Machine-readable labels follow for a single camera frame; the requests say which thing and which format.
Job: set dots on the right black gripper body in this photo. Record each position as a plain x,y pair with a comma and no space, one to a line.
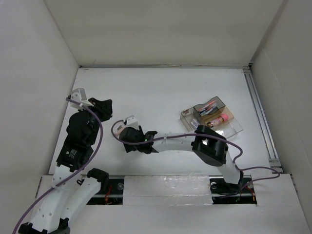
129,147

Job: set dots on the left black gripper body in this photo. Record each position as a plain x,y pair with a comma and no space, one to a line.
103,113

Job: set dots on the orange pen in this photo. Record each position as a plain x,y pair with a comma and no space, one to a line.
206,106

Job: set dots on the red gel pen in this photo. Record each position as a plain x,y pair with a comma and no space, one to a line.
213,105

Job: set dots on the pink cap crayon jar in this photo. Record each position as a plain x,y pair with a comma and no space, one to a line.
218,121

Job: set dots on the pink eraser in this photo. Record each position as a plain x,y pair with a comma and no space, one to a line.
118,130

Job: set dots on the blue gel pen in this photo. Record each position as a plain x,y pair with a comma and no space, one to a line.
207,111

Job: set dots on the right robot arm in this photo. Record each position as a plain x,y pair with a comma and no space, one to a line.
209,146

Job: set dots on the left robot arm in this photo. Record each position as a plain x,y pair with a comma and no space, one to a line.
68,195

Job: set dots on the clear desk organizer tray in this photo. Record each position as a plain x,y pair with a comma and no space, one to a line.
227,129

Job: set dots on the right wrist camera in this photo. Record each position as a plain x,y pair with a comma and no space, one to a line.
131,121

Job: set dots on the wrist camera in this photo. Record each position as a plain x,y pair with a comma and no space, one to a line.
78,98
131,121

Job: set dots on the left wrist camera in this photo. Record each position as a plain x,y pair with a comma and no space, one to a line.
78,98

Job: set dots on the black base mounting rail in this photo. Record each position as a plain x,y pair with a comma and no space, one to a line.
112,196

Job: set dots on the aluminium rail right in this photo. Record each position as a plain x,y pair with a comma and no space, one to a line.
265,131

